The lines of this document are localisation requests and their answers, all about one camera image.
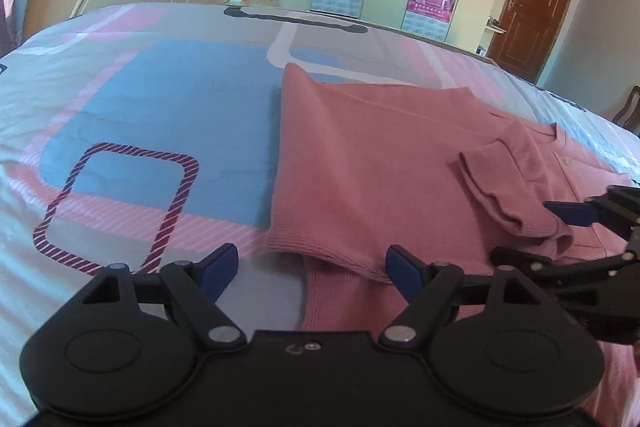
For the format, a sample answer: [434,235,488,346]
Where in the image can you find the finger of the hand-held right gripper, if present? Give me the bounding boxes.
[492,247,640,293]
[543,186,640,238]

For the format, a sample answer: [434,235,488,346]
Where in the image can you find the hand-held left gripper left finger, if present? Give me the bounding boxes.
[82,243,247,350]

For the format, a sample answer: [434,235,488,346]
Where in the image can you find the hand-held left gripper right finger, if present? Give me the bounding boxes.
[378,244,551,350]

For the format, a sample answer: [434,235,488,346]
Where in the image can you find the pink knit sweater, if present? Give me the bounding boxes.
[262,63,640,427]

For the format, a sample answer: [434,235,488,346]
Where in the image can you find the dark wooden chair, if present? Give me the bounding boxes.
[612,86,640,130]

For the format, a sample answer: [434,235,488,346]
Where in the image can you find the patterned pastel bed sheet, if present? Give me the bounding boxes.
[0,2,640,427]

